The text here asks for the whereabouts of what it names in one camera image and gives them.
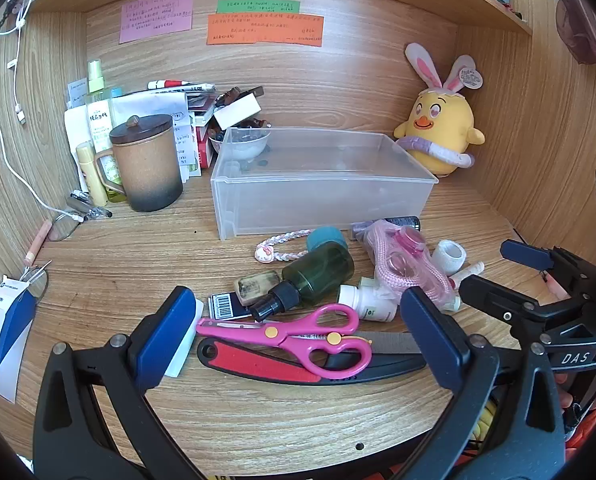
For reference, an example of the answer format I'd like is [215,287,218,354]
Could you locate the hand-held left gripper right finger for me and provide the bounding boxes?
[399,286,566,480]

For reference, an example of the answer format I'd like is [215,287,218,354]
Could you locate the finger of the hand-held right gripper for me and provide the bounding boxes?
[459,274,560,332]
[500,239,596,302]

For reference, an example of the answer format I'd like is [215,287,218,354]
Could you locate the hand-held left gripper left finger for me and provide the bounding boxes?
[32,285,204,480]

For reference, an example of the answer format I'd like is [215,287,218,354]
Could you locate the red black folding saw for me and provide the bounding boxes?
[197,331,429,387]

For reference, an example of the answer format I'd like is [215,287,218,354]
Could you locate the pink scissors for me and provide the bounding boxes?
[196,303,374,380]

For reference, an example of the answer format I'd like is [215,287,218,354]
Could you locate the dark green spray bottle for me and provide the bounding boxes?
[249,241,355,323]

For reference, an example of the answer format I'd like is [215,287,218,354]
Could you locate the pale green tube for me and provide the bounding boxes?
[75,142,109,207]

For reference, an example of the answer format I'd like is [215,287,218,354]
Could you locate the clear plastic storage box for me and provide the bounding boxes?
[210,127,439,241]

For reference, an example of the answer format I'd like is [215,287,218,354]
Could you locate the person's right hand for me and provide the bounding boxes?
[553,369,576,411]

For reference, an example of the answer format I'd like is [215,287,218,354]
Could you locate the small white tube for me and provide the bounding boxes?
[450,261,485,291]

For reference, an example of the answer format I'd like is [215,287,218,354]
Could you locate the small barcode box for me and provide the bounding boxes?
[208,292,253,320]

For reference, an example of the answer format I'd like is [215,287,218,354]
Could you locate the white bandage roll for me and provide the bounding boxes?
[430,240,464,277]

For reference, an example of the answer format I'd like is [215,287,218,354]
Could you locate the white medicine bottle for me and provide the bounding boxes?
[339,277,398,322]

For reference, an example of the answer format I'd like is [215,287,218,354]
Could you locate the yellow cloth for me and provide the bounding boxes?
[470,395,501,453]

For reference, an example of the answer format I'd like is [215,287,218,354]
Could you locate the black cylinder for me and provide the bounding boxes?
[384,215,422,231]

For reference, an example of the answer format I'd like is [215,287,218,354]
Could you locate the purple grey pouch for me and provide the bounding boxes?
[349,220,379,242]

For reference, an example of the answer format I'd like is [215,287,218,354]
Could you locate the teal tape roll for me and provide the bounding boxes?
[306,226,349,253]

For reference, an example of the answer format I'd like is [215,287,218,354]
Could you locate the silver nail clipper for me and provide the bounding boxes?
[67,190,113,221]

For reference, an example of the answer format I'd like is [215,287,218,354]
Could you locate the yellow chick plush toy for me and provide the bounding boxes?
[394,42,486,178]

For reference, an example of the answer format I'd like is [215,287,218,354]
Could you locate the pink pencil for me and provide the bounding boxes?
[24,219,53,267]

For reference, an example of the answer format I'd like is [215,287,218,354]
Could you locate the blue white card box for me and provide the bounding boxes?
[0,275,38,403]

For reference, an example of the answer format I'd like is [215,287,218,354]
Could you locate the brown ceramic mug with lid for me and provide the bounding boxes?
[94,113,184,212]

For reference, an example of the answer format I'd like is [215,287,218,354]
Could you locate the white bowl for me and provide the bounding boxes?
[208,127,272,161]

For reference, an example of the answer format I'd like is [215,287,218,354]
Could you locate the stack of books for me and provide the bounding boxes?
[185,91,219,168]

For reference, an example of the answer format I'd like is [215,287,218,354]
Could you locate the white rectangular box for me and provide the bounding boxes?
[213,95,263,132]

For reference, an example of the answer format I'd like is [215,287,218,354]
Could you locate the light green spray bottle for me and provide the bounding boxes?
[84,59,126,204]

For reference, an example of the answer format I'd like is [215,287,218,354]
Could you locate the brown hair claw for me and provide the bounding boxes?
[215,86,265,108]

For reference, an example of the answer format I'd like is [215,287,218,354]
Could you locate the pink sticky note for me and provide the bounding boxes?
[118,0,194,45]

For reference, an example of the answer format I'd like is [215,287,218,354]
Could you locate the orange sticky note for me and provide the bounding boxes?
[207,12,325,47]

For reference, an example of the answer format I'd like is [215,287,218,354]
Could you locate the green sticky note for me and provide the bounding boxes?
[215,0,299,14]

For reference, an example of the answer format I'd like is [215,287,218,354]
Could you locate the pink white braided rope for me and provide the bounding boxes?
[255,229,313,265]

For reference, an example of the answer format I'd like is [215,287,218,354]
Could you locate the metal frame glasses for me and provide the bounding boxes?
[20,211,86,303]

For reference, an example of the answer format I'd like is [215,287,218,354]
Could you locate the white charging cable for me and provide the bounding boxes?
[0,0,86,223]

